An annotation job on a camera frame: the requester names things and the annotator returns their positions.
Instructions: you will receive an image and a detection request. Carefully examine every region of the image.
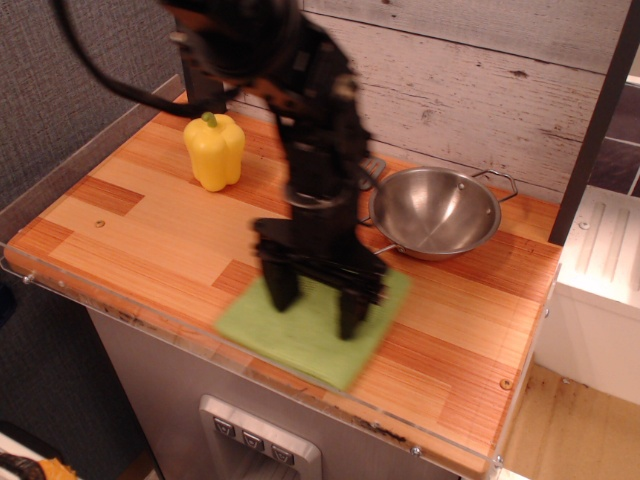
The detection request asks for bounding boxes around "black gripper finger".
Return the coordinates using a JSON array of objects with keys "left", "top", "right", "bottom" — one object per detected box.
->
[
  {"left": 339, "top": 292, "right": 369, "bottom": 340},
  {"left": 263, "top": 260, "right": 300, "bottom": 312}
]

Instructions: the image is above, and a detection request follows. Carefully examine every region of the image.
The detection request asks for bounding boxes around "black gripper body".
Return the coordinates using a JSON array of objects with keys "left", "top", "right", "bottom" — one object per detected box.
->
[{"left": 254, "top": 197, "right": 387, "bottom": 305}]

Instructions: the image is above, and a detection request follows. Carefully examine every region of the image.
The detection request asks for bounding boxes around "green cloth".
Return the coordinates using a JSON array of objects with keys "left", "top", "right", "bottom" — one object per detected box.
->
[{"left": 215, "top": 270, "right": 411, "bottom": 390}]

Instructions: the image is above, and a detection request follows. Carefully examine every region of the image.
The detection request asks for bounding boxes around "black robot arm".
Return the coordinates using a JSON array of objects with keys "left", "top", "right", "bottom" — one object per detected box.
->
[{"left": 166, "top": 1, "right": 386, "bottom": 339}]

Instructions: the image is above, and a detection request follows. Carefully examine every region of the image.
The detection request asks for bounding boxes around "clear acrylic edge guard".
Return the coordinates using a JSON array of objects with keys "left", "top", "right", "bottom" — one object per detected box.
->
[{"left": 4, "top": 232, "right": 561, "bottom": 479}]

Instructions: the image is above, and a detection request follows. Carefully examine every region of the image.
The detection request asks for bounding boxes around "yellow toy bell pepper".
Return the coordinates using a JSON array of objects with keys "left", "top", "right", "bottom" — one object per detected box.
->
[{"left": 183, "top": 112, "right": 246, "bottom": 192}]

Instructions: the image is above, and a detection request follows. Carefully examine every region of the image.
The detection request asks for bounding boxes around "grey toy kitchen cabinet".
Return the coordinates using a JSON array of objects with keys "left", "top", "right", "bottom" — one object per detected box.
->
[{"left": 90, "top": 312, "right": 455, "bottom": 479}]

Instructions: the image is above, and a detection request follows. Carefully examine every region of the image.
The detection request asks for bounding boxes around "silver button panel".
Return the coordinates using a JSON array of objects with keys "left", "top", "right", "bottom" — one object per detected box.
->
[{"left": 199, "top": 395, "right": 324, "bottom": 479}]

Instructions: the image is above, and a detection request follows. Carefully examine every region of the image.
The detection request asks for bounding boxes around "yellow object bottom left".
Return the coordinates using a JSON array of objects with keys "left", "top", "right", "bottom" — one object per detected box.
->
[{"left": 37, "top": 458, "right": 78, "bottom": 480}]

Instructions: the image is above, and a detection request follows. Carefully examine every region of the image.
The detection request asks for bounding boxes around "grey spatula green handle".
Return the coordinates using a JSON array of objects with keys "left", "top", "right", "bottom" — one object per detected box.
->
[{"left": 358, "top": 157, "right": 386, "bottom": 191}]

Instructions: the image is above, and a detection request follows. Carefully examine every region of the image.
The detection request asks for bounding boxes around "steel bowl with handles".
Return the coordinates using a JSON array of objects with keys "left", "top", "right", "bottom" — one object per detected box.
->
[{"left": 366, "top": 167, "right": 519, "bottom": 261}]

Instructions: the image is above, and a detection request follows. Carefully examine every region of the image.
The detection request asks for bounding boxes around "dark right upright post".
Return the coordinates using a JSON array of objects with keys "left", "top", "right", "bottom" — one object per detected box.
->
[{"left": 548, "top": 0, "right": 639, "bottom": 246}]

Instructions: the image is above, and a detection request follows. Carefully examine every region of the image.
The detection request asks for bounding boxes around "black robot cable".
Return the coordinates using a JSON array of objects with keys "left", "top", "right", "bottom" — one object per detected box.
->
[{"left": 49, "top": 0, "right": 241, "bottom": 119}]

